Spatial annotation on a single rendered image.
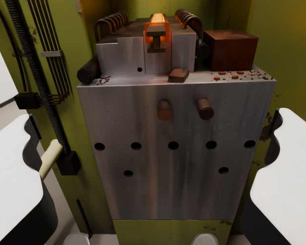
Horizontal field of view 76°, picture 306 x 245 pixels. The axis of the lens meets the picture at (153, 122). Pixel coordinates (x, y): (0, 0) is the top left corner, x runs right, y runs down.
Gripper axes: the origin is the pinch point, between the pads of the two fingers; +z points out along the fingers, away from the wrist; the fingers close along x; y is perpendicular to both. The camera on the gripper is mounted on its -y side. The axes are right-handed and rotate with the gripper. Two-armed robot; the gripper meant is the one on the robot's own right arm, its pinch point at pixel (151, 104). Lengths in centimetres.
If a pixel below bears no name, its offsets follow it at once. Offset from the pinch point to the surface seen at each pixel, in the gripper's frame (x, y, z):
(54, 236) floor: -58, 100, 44
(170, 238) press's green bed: 3, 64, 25
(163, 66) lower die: 1.2, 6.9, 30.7
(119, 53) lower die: -7.9, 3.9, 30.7
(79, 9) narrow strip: -19.1, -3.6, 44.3
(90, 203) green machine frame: -33, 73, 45
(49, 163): -35, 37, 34
